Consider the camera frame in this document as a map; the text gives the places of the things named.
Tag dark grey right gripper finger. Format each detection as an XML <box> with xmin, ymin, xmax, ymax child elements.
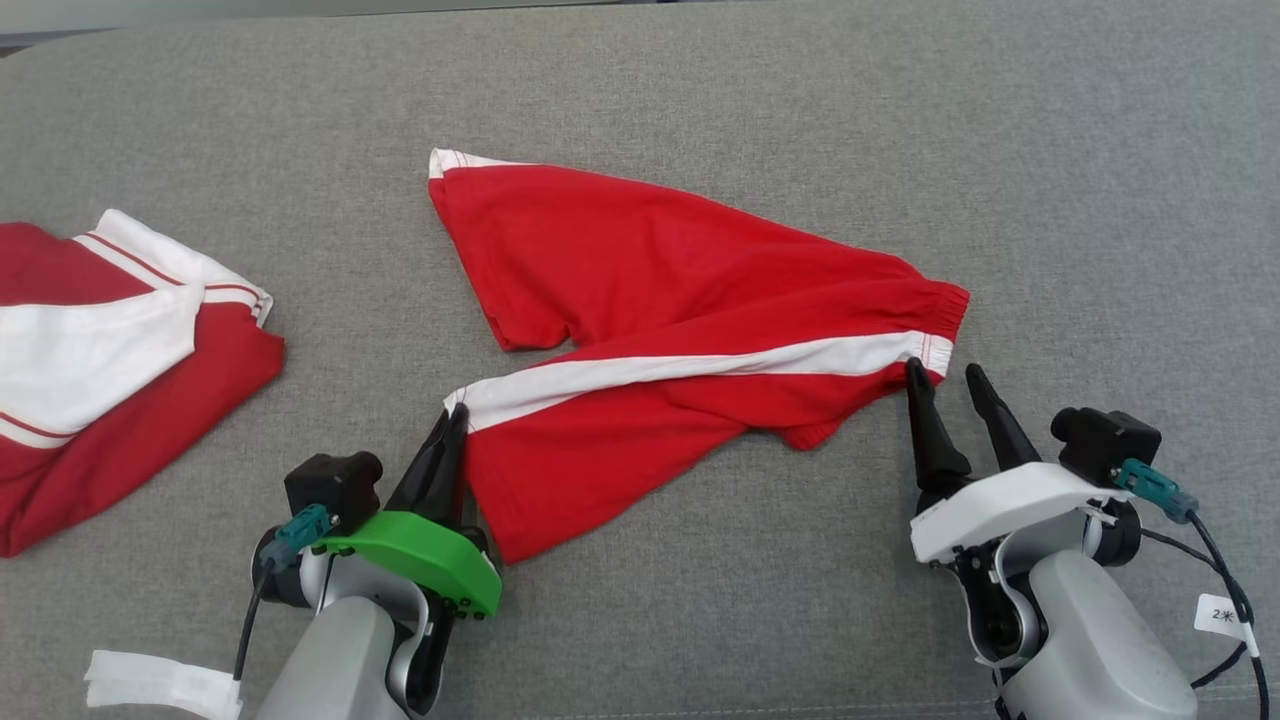
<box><xmin>905</xmin><ymin>357</ymin><xmax>974</xmax><ymax>494</ymax></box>
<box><xmin>965</xmin><ymin>363</ymin><xmax>1042</xmax><ymax>472</ymax></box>

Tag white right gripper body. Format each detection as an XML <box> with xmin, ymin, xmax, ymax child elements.
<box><xmin>909</xmin><ymin>461</ymin><xmax>1132</xmax><ymax>566</ymax></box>

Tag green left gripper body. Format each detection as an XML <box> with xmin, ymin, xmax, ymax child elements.
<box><xmin>318</xmin><ymin>510</ymin><xmax>504</xmax><ymax>621</ymax></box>

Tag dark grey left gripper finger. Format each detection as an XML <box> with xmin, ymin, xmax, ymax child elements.
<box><xmin>384</xmin><ymin>408</ymin><xmax>457</xmax><ymax>517</ymax></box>
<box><xmin>432</xmin><ymin>404</ymin><xmax>470</xmax><ymax>527</ymax></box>

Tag red shorts white stripe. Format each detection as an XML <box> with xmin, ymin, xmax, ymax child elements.
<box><xmin>428</xmin><ymin>148</ymin><xmax>971</xmax><ymax>566</ymax></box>

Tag red shirt white sleeves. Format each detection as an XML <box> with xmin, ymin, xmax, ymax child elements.
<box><xmin>0</xmin><ymin>208</ymin><xmax>286</xmax><ymax>559</ymax></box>

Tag black cable teal plug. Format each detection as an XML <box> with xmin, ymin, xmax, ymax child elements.
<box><xmin>1118</xmin><ymin>458</ymin><xmax>1273</xmax><ymax>720</ymax></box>
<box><xmin>232</xmin><ymin>503</ymin><xmax>333</xmax><ymax>683</ymax></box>

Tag white paper cable label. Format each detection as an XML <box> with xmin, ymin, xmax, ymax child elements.
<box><xmin>1194</xmin><ymin>594</ymin><xmax>1261</xmax><ymax>656</ymax></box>

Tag white fabric strap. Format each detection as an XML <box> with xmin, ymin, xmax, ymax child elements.
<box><xmin>84</xmin><ymin>650</ymin><xmax>244</xmax><ymax>720</ymax></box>

